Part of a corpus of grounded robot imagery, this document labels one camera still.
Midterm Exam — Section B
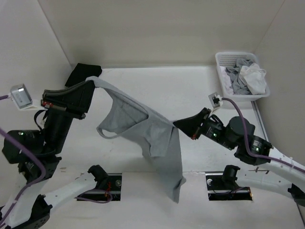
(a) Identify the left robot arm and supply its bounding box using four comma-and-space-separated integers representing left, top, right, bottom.
0, 81, 108, 229

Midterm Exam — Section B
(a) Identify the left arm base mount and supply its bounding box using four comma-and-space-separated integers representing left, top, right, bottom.
76, 173, 122, 203

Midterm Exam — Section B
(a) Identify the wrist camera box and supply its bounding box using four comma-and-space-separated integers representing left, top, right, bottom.
208, 93, 223, 111
10, 84, 43, 111

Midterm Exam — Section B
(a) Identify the white plastic basket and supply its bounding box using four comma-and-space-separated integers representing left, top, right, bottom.
215, 52, 270, 102

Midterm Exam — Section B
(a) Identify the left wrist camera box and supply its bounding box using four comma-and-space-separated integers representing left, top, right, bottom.
10, 84, 43, 111

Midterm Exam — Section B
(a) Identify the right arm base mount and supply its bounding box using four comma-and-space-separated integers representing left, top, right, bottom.
205, 165, 253, 201

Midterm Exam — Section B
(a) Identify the white tank top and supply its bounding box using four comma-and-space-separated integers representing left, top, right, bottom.
220, 66, 234, 95

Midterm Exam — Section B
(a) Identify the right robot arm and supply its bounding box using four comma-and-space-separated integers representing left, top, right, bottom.
173, 108, 305, 206

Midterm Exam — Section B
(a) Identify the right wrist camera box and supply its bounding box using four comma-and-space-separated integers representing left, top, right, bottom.
208, 93, 223, 111

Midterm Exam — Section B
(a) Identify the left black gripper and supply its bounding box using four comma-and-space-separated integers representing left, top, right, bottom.
45, 76, 101, 152

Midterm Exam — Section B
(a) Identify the grey tank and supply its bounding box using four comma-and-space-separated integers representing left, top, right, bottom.
225, 58, 254, 95
86, 76, 186, 203

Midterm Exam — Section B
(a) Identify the folded black tank top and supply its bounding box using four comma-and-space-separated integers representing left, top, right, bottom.
65, 63, 102, 87

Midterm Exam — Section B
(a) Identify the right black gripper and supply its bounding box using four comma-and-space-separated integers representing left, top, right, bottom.
173, 106, 235, 149

